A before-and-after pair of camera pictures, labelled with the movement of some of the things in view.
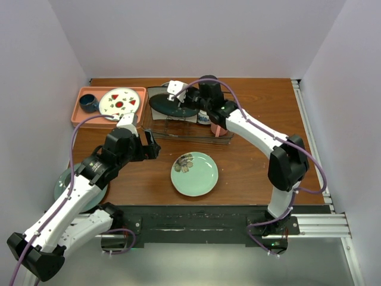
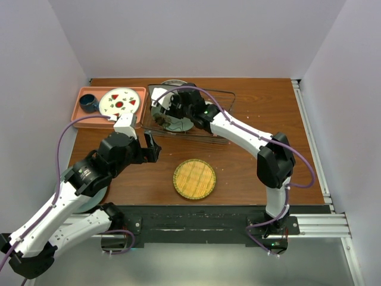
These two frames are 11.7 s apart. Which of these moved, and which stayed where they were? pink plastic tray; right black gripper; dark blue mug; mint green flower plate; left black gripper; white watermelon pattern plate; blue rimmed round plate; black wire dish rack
Moved: mint green flower plate; blue rimmed round plate; right black gripper
Stayed: pink plastic tray; white watermelon pattern plate; black wire dish rack; left black gripper; dark blue mug
